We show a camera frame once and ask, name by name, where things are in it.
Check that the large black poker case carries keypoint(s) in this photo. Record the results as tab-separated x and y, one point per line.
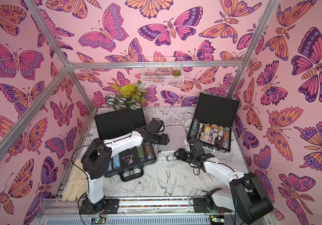
119	123

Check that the right black poker case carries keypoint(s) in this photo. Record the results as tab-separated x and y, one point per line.
211	109

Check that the white wire basket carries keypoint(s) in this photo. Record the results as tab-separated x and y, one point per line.
157	72

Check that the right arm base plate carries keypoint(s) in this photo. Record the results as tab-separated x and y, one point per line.
204	205

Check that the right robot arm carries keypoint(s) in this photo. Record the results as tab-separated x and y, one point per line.
248	198

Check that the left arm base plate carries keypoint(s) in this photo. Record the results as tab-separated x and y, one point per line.
104	206

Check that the small silver poker case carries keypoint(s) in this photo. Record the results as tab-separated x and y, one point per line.
177	136

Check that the green leafy plant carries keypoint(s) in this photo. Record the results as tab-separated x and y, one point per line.
131	91

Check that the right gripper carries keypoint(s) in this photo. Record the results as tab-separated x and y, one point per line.
184	154

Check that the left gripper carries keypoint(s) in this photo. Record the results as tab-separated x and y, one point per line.
165	139

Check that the cream work glove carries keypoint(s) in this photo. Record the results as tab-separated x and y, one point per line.
76	186

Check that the striped black white plant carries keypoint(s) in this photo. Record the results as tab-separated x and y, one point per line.
119	103

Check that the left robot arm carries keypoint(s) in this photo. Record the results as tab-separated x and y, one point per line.
96	159

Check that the small succulent plant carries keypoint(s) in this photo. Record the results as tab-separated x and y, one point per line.
176	72

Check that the aluminium front rail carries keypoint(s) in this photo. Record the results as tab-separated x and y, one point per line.
131	206

